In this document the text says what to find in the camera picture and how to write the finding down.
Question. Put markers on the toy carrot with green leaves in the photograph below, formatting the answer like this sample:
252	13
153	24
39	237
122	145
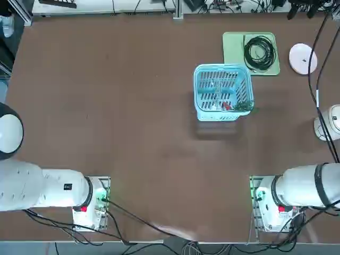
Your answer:
226	105

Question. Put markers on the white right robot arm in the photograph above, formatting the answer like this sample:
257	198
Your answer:
300	186

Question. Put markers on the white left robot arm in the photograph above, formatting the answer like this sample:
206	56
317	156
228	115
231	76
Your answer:
24	186

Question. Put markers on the round pink plate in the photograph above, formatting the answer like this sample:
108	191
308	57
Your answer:
298	57

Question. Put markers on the light green tray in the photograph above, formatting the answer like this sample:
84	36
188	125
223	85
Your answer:
232	50

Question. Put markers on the blue plastic slotted basket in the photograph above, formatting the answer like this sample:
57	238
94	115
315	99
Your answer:
221	117

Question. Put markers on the white shoe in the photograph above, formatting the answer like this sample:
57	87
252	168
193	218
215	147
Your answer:
8	26

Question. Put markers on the aluminium profile post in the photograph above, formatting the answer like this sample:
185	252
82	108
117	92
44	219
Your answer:
178	9

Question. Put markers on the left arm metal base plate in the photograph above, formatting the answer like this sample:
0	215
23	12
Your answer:
107	183

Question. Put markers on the aluminium frame rail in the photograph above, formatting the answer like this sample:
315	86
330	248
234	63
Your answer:
22	13

